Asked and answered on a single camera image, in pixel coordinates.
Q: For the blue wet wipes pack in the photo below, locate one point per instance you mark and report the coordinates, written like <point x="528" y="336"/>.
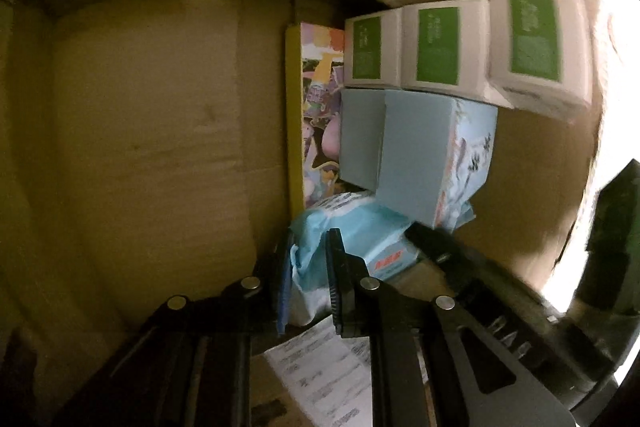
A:
<point x="360" y="227"/>

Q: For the white printed paper sheet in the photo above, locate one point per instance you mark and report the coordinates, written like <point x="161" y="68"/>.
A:
<point x="320" y="367"/>

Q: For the colourful picture book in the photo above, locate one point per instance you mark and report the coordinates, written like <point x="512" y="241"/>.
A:
<point x="320" y="107"/>

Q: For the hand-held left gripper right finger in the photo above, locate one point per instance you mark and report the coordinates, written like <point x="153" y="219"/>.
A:
<point x="335" y="287"/>

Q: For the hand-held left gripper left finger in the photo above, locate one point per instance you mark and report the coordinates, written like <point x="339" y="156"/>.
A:
<point x="284" y="292"/>

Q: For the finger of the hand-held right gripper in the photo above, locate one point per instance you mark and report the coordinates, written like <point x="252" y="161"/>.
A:
<point x="440" y="252"/>

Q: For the green and white box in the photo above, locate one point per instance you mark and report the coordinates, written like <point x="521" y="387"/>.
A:
<point x="442" y="47"/>
<point x="372" y="47"/>
<point x="535" y="42"/>

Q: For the brown cardboard box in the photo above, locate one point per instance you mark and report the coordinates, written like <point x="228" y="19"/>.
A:
<point x="150" y="132"/>

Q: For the blue illustrated box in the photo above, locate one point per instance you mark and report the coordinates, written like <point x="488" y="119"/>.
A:
<point x="410" y="157"/>

